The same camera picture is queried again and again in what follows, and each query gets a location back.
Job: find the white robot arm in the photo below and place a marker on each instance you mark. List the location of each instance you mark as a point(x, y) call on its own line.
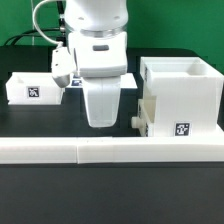
point(98, 25)

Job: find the white drawer cabinet box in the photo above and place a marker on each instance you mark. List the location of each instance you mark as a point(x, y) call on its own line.
point(188, 93)

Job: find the white L-shaped fence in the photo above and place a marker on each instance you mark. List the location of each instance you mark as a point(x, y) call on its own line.
point(74, 150)

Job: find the white marker base plate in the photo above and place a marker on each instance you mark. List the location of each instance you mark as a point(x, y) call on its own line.
point(127, 82)

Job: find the white drawer tray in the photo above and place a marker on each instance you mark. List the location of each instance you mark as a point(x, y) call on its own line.
point(33, 88)
point(144, 120)

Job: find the white front drawer tray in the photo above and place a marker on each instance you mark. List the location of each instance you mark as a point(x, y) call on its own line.
point(144, 120)

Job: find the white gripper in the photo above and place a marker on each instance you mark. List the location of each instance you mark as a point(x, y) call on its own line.
point(100, 79)

